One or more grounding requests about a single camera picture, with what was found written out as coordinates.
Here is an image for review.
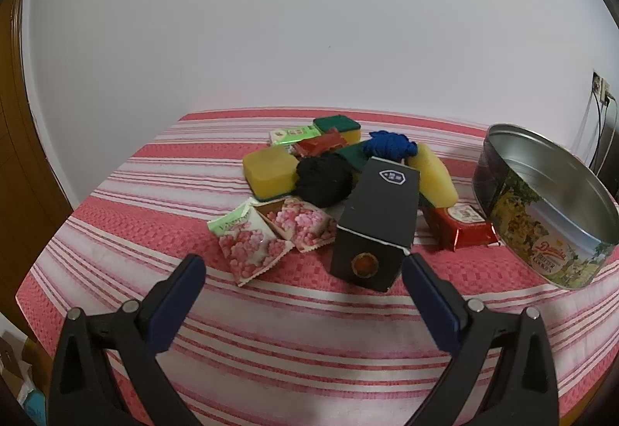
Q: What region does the round metal cookie tin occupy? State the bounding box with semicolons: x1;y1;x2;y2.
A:
471;123;619;290

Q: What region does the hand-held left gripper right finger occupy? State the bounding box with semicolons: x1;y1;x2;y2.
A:
401;253;562;426

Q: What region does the long yellow sponge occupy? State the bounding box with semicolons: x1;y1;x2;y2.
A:
405;143;460;209

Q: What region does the small red snack packet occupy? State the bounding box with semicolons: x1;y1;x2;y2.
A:
292;130;345;159

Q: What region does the wide yellow sponge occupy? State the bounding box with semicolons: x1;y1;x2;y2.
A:
242;146;301;203

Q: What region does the green snack packet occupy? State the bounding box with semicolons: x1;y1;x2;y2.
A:
269;125;322;149

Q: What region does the black yarn ball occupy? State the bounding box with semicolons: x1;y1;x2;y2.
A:
295;152;355;209

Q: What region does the tall black carton box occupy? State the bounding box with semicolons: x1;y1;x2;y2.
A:
330;156;421;294

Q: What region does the blue yarn ball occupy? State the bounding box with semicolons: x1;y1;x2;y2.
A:
362;130;419;164

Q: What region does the red striped desktop cloth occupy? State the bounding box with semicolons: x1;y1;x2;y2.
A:
14;107;619;426

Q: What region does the dark green scouring sponge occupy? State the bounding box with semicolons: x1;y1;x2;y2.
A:
336;140;373;185

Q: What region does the pink flowered tan-edged snack packet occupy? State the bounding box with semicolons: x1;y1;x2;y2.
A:
254;196;338;254

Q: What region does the red white-label snack packet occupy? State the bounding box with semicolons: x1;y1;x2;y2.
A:
423;202;501;253

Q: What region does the brown wooden door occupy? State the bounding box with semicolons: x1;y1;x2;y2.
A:
0;0;73;311

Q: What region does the cardboard box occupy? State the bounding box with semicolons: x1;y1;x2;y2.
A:
0;332;34;407

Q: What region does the pink flowered green-edged snack packet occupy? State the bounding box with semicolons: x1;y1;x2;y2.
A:
207;201;294;287

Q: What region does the black power cable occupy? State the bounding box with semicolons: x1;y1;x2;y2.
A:
587;94;617;173

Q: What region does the white wall outlet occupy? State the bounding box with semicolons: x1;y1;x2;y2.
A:
592;70;612;105

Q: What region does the green-topped yellow sponge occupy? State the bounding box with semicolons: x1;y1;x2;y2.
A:
313;115;363;146

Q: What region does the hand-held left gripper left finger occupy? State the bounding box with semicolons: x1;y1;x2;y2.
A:
48;253;207;426

